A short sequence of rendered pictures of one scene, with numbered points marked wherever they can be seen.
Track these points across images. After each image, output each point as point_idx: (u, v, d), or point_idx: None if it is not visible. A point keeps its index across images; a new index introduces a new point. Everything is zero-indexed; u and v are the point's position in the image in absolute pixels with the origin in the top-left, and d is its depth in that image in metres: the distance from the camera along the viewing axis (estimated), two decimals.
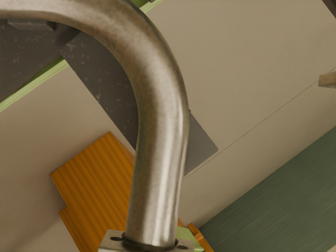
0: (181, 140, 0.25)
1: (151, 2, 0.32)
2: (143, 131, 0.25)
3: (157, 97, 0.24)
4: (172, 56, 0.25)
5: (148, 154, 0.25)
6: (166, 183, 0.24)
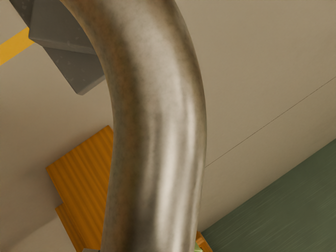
0: (193, 165, 0.13)
1: None
2: (122, 148, 0.13)
3: (147, 82, 0.13)
4: (175, 8, 0.13)
5: (131, 193, 0.13)
6: (166, 248, 0.13)
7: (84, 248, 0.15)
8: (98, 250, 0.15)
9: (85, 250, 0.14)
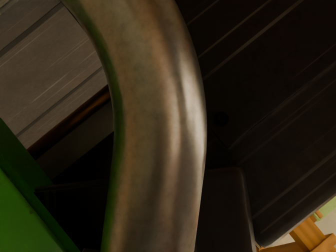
0: (193, 165, 0.13)
1: None
2: (122, 147, 0.13)
3: (147, 82, 0.13)
4: (176, 8, 0.13)
5: (131, 192, 0.13)
6: (166, 248, 0.13)
7: (84, 248, 0.15)
8: (98, 250, 0.15)
9: (85, 250, 0.14)
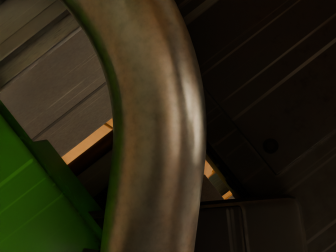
0: (193, 165, 0.13)
1: None
2: (121, 148, 0.13)
3: (146, 83, 0.13)
4: (175, 8, 0.13)
5: (131, 193, 0.13)
6: (166, 248, 0.13)
7: (84, 248, 0.15)
8: (98, 250, 0.15)
9: (85, 250, 0.14)
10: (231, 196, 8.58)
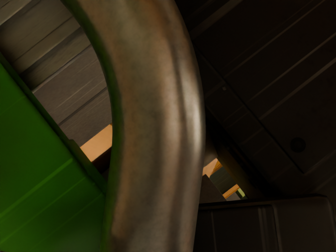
0: (192, 163, 0.13)
1: None
2: (120, 146, 0.13)
3: (145, 81, 0.13)
4: (174, 6, 0.13)
5: (130, 191, 0.13)
6: (165, 246, 0.13)
7: None
8: None
9: None
10: (230, 195, 8.59)
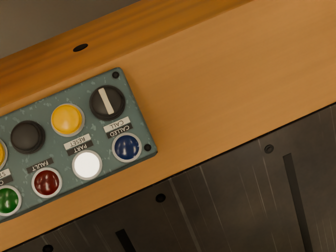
0: None
1: None
2: None
3: None
4: None
5: None
6: None
7: None
8: None
9: None
10: None
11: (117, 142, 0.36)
